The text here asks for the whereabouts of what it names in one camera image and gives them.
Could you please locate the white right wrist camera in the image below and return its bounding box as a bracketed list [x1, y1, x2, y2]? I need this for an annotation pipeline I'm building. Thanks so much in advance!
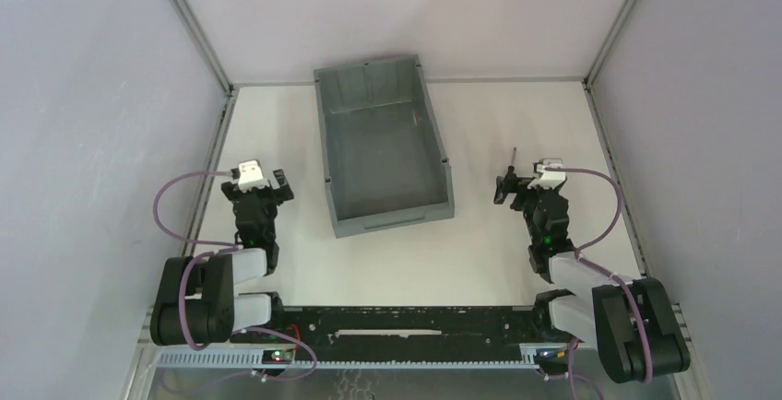
[527, 158, 567, 190]

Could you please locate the black yellow screwdriver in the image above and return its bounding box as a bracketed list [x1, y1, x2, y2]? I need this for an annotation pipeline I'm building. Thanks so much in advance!
[504, 147, 517, 187]

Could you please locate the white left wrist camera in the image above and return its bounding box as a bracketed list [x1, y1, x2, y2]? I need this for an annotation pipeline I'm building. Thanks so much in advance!
[231, 159, 270, 192]

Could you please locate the grey plastic bin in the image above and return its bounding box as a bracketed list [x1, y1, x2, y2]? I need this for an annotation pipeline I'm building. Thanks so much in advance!
[314, 54, 456, 238]

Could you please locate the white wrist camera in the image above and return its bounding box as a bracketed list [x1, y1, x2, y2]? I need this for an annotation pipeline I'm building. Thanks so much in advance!
[231, 159, 270, 192]
[527, 158, 567, 190]

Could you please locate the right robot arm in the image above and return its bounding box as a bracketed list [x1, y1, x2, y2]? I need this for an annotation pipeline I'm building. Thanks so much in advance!
[493, 167, 692, 383]

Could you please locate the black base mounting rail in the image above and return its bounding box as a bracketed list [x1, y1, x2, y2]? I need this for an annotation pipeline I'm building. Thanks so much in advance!
[266, 306, 571, 359]

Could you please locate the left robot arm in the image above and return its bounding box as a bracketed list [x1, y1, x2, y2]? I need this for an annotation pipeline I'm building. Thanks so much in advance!
[150, 162, 294, 351]

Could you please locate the grey slotted cable duct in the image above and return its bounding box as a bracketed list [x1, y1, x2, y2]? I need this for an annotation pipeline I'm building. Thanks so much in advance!
[157, 348, 539, 370]

